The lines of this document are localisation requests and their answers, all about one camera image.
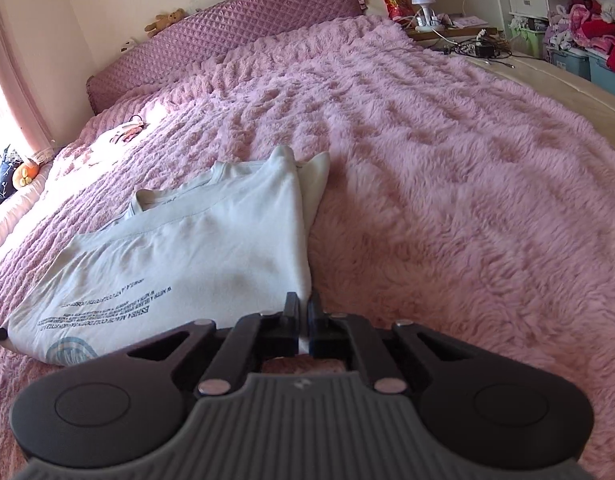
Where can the dark blue patterned pillow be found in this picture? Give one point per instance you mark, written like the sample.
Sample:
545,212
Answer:
7,180

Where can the small garment on bed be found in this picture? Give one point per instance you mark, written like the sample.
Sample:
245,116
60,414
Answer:
127,131

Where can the pale pink cushion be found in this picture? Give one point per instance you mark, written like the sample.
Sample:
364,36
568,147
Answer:
17,210

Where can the teal storage bin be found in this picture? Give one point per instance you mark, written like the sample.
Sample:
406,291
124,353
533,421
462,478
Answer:
605,71
570,62

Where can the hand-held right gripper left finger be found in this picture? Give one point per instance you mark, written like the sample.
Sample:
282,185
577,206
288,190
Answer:
292,317

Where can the white printed sweatshirt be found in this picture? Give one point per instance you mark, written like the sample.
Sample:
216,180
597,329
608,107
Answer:
197,250

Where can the white drawer box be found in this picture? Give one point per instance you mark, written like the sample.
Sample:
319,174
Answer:
526,5

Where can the pink fluffy blanket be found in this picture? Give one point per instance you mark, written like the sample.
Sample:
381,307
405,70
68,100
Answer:
437,185

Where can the pink curtain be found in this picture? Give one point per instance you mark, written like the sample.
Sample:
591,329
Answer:
12,85

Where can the purple quilted headboard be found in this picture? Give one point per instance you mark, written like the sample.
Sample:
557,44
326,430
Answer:
227,30

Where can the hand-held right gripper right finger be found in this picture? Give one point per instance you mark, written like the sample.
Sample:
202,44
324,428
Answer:
316,320

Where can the wooden bedside table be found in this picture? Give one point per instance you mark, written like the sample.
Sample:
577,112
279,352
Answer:
457,31

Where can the beige bed frame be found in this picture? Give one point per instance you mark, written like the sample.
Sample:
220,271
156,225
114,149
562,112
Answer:
562,95

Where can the white table lamp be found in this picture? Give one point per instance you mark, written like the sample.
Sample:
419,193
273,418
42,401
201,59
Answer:
422,0

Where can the pink notebook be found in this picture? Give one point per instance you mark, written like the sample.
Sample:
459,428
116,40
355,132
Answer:
470,21

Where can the red snack bag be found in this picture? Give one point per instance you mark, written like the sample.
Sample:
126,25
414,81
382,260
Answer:
397,5

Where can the green storage bin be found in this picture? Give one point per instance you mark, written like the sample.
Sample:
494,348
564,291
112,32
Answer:
532,42

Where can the brown teddy bear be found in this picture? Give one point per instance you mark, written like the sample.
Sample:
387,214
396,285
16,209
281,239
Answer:
165,22

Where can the pile of red clothes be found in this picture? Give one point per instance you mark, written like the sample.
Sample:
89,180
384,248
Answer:
600,27

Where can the orange plush toy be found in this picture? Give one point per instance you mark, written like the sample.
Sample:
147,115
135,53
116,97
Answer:
26,172

